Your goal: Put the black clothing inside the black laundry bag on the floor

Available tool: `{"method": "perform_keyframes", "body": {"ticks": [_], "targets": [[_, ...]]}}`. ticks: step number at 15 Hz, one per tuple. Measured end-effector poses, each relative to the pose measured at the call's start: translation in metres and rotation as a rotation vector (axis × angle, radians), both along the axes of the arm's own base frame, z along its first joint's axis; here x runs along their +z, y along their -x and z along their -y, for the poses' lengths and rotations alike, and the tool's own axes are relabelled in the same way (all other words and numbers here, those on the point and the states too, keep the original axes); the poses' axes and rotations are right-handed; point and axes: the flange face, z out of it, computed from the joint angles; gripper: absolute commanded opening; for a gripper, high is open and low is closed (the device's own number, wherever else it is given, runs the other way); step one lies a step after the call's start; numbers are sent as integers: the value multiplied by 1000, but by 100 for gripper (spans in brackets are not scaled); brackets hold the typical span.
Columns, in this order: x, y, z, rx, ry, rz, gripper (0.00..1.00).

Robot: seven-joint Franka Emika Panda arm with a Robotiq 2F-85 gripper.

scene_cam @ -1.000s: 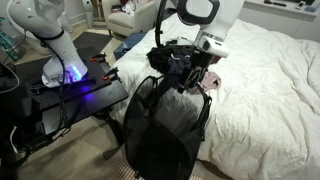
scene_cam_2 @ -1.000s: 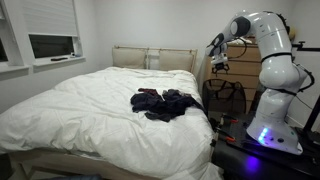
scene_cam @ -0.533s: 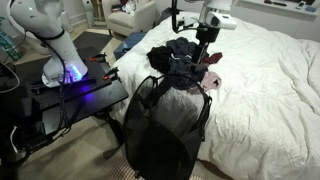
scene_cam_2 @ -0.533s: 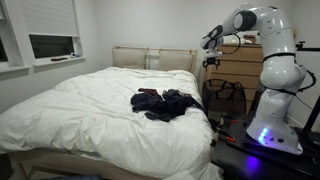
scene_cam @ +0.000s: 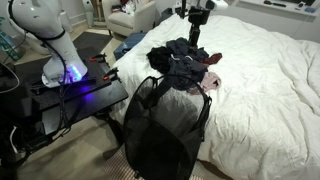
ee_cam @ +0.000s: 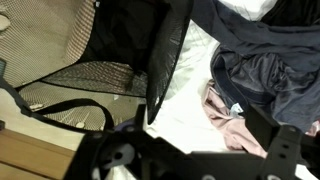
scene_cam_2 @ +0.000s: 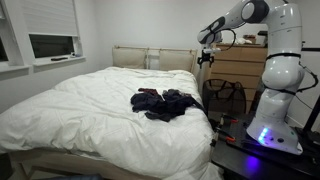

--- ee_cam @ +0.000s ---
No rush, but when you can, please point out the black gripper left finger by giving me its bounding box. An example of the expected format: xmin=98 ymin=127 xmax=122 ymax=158
xmin=63 ymin=103 xmax=158 ymax=180

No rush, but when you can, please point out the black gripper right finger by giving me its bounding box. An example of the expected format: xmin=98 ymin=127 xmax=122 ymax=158
xmin=244 ymin=103 xmax=320 ymax=180

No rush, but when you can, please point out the pink clothing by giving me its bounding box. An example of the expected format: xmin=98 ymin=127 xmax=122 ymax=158
xmin=202 ymin=79 xmax=320 ymax=158

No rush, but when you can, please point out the navy clothing pile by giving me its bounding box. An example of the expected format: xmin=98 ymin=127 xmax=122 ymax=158
xmin=191 ymin=0 xmax=320 ymax=133

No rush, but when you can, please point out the black mesh laundry bag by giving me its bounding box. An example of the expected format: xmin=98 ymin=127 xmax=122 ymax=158
xmin=0 ymin=0 xmax=195 ymax=135

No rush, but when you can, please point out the white duvet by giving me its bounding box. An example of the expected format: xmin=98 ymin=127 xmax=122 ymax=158
xmin=106 ymin=0 xmax=320 ymax=180

